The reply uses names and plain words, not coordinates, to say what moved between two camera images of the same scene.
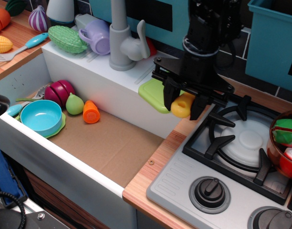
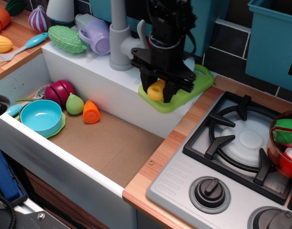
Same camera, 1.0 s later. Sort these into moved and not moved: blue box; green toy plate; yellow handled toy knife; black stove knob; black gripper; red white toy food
Moved: yellow handled toy knife; black gripper
Not moved: blue box; green toy plate; red white toy food; black stove knob
